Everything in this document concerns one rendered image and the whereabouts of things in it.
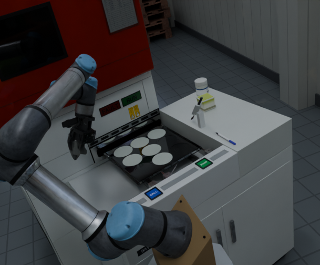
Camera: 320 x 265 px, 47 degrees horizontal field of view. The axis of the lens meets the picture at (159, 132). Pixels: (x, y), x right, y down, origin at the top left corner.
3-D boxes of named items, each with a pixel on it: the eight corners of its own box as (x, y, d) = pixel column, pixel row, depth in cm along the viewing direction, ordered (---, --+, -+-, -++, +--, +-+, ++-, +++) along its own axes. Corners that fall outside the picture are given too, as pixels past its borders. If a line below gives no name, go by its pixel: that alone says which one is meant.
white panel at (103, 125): (29, 198, 183) (-4, 131, 163) (162, 129, 215) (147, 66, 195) (31, 201, 181) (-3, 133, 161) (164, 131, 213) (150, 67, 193)
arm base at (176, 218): (198, 235, 111) (173, 227, 106) (171, 268, 116) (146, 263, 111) (181, 202, 123) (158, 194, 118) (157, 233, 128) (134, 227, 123)
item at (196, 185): (126, 231, 151) (117, 206, 144) (226, 169, 172) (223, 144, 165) (137, 244, 143) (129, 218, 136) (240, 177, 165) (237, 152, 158)
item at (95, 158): (94, 162, 195) (89, 148, 190) (161, 127, 212) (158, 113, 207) (95, 163, 193) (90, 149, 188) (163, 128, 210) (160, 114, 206)
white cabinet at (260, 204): (109, 282, 231) (67, 182, 189) (223, 205, 268) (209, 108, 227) (166, 366, 181) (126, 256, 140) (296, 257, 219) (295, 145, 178)
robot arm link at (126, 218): (165, 240, 107) (126, 230, 100) (139, 254, 115) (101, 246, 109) (163, 202, 115) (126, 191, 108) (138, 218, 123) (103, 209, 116)
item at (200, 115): (193, 125, 184) (188, 102, 177) (199, 122, 185) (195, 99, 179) (200, 129, 179) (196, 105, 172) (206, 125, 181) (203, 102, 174)
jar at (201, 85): (194, 95, 212) (192, 80, 207) (203, 91, 215) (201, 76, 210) (202, 99, 206) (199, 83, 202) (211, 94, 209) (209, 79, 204)
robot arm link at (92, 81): (73, 74, 147) (91, 75, 153) (70, 100, 150) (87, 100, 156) (85, 79, 142) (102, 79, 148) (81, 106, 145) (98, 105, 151)
